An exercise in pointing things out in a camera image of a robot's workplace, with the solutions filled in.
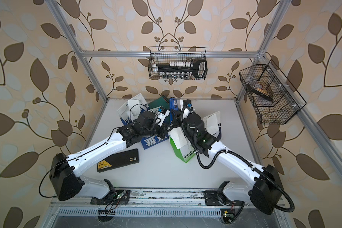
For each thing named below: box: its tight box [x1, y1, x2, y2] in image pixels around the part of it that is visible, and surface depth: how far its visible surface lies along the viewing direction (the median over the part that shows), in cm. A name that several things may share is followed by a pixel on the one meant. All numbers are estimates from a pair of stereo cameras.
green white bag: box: [168, 126, 197, 164], surface depth 78 cm
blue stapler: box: [169, 97, 179, 125], surface depth 71 cm
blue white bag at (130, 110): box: [116, 92, 150, 125], surface depth 88 cm
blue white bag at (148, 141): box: [140, 134, 170, 151], surface depth 91 cm
